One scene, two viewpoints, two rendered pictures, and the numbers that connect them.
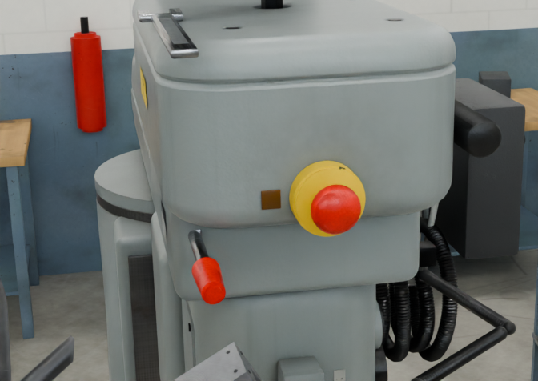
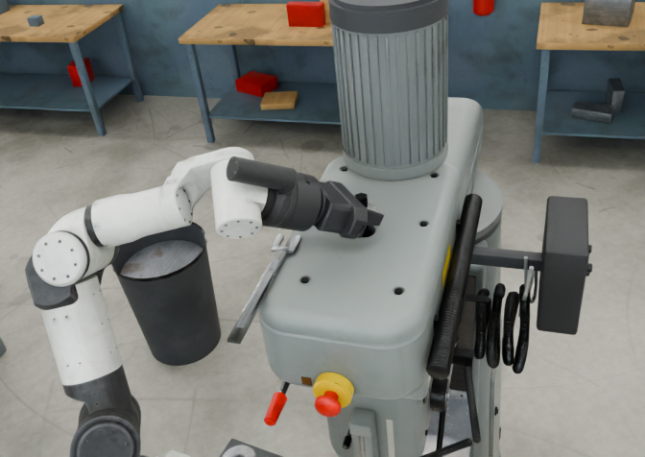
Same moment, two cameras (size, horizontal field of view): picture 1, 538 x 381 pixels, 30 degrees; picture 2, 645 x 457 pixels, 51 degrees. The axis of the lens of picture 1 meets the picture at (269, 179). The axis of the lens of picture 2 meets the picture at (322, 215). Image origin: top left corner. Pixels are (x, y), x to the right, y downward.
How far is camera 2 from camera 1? 0.72 m
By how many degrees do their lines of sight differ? 33
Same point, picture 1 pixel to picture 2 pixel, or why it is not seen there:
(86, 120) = (479, 7)
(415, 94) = (382, 355)
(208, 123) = (273, 343)
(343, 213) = (327, 412)
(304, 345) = (369, 404)
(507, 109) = (573, 256)
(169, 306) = not seen: hidden behind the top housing
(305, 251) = not seen: hidden behind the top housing
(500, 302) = not seen: outside the picture
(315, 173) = (322, 382)
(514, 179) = (575, 296)
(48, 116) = (454, 1)
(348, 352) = (394, 413)
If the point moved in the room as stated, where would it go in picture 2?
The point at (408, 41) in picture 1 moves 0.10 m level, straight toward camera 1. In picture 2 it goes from (378, 329) to (339, 378)
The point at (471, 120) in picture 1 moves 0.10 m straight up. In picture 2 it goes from (434, 358) to (433, 307)
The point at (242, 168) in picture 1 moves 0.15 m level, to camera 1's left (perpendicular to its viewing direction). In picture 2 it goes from (290, 365) to (209, 340)
